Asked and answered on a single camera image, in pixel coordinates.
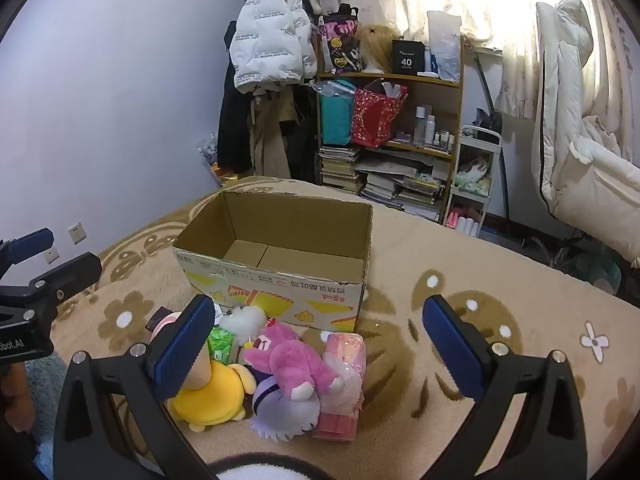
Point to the white puffer jacket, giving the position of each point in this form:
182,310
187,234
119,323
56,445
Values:
270,35

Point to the row of cosmetic bottles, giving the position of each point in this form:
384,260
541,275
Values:
425,125

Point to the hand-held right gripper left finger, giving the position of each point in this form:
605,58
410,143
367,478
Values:
182,350

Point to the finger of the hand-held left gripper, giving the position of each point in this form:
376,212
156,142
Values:
70,275
32,246

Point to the white duvet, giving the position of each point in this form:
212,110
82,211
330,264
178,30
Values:
565,110

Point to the lavender plush toy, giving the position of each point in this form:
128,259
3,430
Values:
285,410

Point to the teal bag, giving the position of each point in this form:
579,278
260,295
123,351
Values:
335,120

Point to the small black packet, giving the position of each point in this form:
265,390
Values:
157,316

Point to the green plush cushion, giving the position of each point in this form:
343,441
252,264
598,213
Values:
600,272

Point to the wooden shelf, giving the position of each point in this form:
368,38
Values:
435,97

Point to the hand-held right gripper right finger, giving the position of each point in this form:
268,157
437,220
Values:
447,345

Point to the black hanging garment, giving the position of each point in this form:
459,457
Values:
302,135

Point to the light blue fluffy cloth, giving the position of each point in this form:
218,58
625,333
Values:
47,395

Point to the black box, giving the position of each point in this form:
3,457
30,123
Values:
407,57

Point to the blond wig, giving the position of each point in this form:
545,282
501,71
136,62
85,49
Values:
375,45

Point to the pink bear plush toy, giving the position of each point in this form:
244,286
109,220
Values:
285,360

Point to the white fluffy plush toy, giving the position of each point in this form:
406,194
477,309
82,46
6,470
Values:
245,320

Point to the dark hanging coat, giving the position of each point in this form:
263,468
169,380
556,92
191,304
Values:
235,125

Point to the pink tissue pack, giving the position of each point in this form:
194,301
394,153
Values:
345,355

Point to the yellow plush toy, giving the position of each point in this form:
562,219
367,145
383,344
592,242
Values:
210,395

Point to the pale pink round plush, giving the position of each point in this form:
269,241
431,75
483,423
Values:
165,325

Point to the white rolling cart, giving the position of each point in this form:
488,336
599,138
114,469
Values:
480,146

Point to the printed tote bag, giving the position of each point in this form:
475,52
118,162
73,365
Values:
340,40

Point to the clear plastic bag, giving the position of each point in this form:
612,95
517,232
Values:
445,45

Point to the red gift bag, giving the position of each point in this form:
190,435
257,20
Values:
375,120

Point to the pile of books and papers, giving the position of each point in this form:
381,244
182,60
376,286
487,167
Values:
400,190

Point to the person's left hand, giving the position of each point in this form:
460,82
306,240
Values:
12,390

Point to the polka dot plastic bag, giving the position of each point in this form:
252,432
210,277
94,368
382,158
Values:
207,152

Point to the printed cardboard box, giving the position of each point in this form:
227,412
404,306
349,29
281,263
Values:
280,305

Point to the stack of books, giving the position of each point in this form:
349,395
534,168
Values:
340,170

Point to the white wall socket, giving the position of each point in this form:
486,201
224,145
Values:
76,232
51,256

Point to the green tissue pack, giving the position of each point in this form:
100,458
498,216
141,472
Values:
222,345

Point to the beige trench coat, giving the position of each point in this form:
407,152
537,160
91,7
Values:
267,135

